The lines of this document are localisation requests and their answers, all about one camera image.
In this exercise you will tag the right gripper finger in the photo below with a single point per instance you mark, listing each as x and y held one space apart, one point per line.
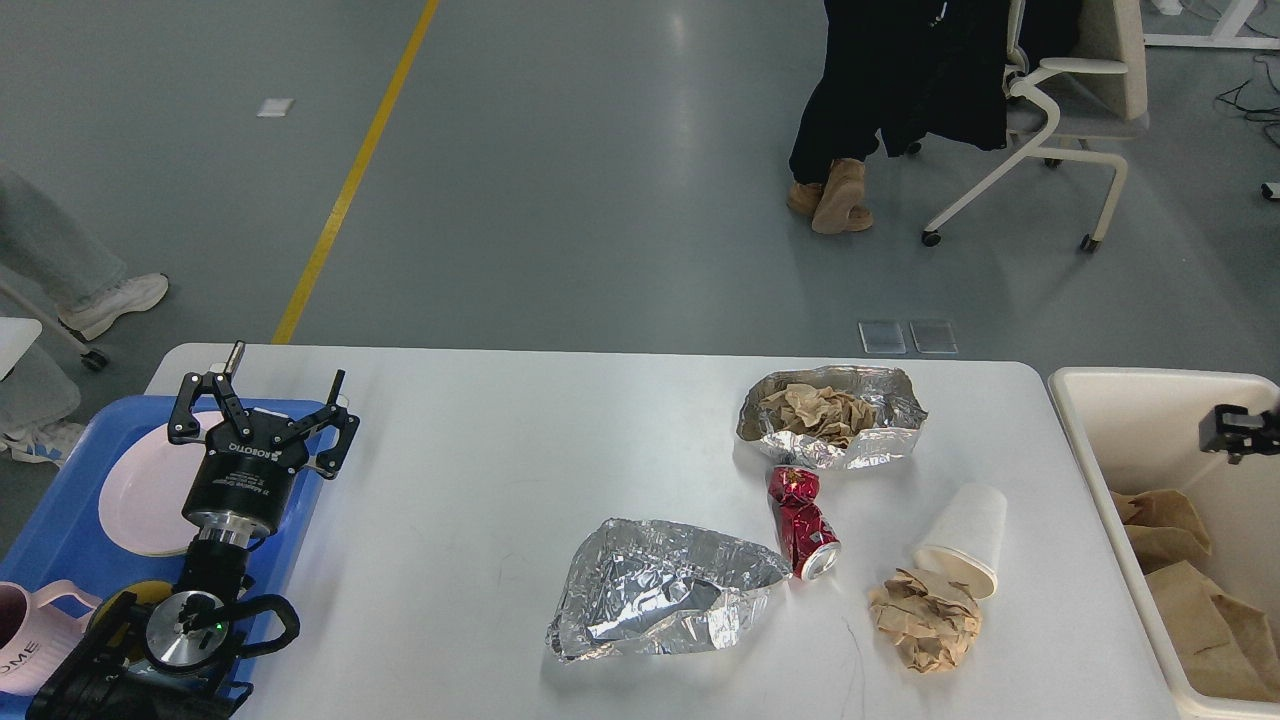
1231 430

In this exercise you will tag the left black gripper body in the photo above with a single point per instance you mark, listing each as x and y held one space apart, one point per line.
247 478

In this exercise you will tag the pink plate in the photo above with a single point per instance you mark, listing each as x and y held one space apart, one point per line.
146 488

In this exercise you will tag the large brown paper bag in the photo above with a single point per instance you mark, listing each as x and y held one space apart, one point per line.
1225 646

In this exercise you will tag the pink home mug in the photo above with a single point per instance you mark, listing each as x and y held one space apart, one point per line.
35 636

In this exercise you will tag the foil sheet front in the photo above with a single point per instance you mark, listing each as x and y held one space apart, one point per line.
659 587

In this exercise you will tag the foil tray with paper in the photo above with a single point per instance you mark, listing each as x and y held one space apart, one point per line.
900 418

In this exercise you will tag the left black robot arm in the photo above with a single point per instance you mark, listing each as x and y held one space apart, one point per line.
174 658

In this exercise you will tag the beige plastic bin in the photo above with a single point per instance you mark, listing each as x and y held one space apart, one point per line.
1138 430

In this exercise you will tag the blue plastic tray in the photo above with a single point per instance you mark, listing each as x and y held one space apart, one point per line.
64 539

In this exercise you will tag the white chair at left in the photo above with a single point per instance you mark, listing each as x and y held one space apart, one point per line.
38 397

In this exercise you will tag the person in grey trousers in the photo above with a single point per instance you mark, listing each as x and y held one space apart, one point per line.
35 231

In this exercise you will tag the flattened white paper cup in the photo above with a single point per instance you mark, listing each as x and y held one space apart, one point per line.
965 540

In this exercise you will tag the crumpled brown paper ball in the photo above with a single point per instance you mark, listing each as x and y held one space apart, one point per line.
931 620

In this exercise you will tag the white office chair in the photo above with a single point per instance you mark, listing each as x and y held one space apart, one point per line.
1058 105

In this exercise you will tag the white desk leg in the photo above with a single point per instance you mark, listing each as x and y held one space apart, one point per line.
1235 25

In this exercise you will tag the crumpled brown paper in foil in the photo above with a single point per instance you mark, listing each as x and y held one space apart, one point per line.
831 416

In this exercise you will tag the crushed red soda can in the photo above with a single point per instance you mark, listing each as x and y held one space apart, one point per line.
806 537

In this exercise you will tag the person in black clothes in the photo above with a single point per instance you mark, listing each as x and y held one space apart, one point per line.
895 72

